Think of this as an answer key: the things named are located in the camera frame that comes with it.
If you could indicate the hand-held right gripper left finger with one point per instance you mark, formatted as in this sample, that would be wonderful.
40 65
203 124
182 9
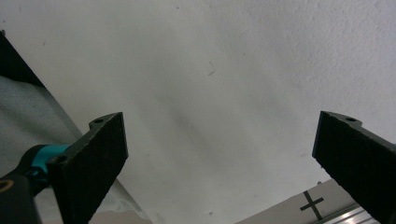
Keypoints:
90 161

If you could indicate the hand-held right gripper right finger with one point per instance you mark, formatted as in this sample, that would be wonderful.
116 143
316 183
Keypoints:
358 161

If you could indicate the aluminium rail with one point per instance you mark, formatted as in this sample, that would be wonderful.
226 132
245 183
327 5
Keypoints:
348 216

